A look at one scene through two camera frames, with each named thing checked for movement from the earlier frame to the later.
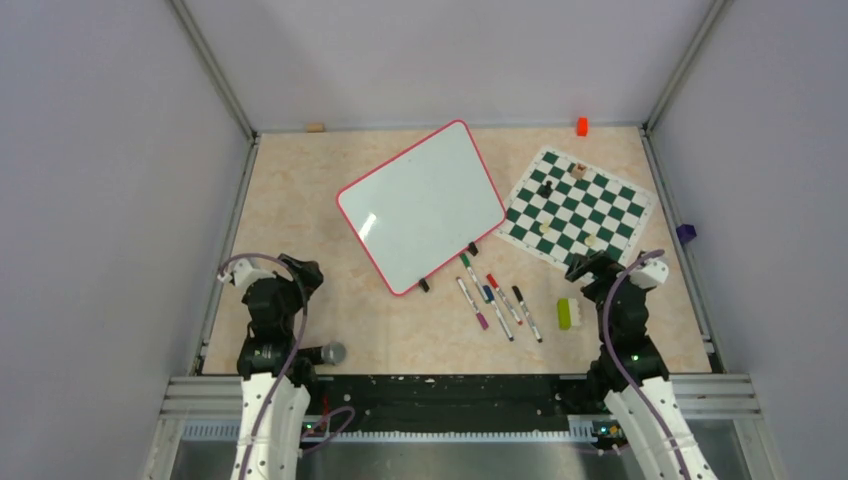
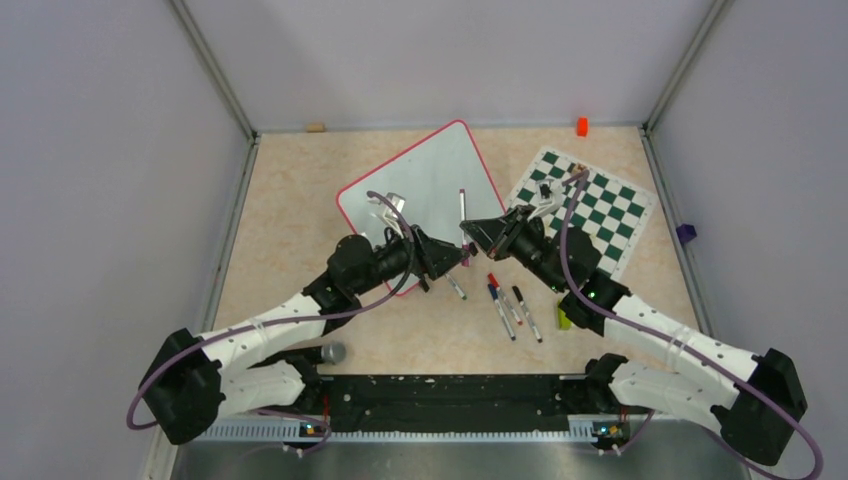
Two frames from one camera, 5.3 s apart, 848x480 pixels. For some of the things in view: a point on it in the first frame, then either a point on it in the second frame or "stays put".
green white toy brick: x=568 y=313 stays put
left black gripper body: x=304 y=281 -> x=403 y=255
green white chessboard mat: x=568 y=207 stays put
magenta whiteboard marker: x=472 y=303 -> x=464 y=245
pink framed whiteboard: x=422 y=205 stays put
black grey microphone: x=332 y=353 stays put
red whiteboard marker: x=504 y=298 stays put
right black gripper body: x=602 y=266 -> x=526 y=239
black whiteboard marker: x=527 y=313 stays put
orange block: x=582 y=126 stays put
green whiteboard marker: x=467 y=264 -> x=456 y=287
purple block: x=686 y=233 stays put
